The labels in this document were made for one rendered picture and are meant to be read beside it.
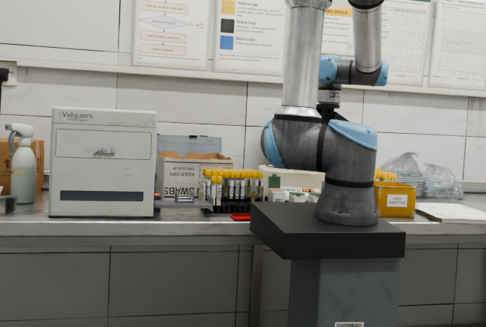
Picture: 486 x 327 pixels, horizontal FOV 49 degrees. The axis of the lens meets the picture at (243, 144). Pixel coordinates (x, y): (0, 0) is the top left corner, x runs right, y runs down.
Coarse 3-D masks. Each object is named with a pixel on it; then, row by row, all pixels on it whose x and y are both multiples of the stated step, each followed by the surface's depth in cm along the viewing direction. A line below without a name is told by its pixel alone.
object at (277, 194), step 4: (272, 188) 168; (268, 192) 167; (272, 192) 164; (276, 192) 164; (280, 192) 164; (284, 192) 165; (268, 196) 167; (272, 196) 164; (276, 196) 164; (280, 196) 164; (284, 196) 164; (268, 200) 167; (272, 200) 164; (276, 200) 164; (280, 200) 164; (284, 200) 164
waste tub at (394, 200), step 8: (376, 184) 183; (384, 184) 183; (392, 184) 184; (400, 184) 182; (408, 184) 177; (376, 192) 171; (384, 192) 170; (392, 192) 170; (400, 192) 171; (408, 192) 171; (376, 200) 170; (384, 200) 170; (392, 200) 170; (400, 200) 171; (408, 200) 171; (384, 208) 170; (392, 208) 170; (400, 208) 171; (408, 208) 171; (384, 216) 170; (392, 216) 171; (400, 216) 171; (408, 216) 172
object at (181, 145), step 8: (160, 136) 211; (168, 136) 212; (176, 136) 212; (184, 136) 213; (192, 136) 213; (200, 136) 215; (160, 144) 211; (168, 144) 212; (176, 144) 212; (184, 144) 213; (192, 144) 213; (200, 144) 214; (208, 144) 214; (216, 144) 215; (176, 152) 212; (184, 152) 213; (192, 152) 213; (200, 152) 214; (208, 152) 214; (216, 152) 215
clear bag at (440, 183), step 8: (432, 168) 228; (440, 168) 228; (448, 168) 229; (424, 176) 227; (432, 176) 224; (440, 176) 224; (448, 176) 225; (424, 184) 224; (432, 184) 223; (440, 184) 222; (448, 184) 222; (456, 184) 224; (424, 192) 223; (432, 192) 222; (440, 192) 222; (448, 192) 223; (456, 192) 223
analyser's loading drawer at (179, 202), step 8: (176, 192) 153; (192, 192) 155; (160, 200) 156; (168, 200) 157; (176, 200) 152; (184, 200) 153; (192, 200) 153; (200, 200) 160; (208, 200) 158; (208, 208) 158
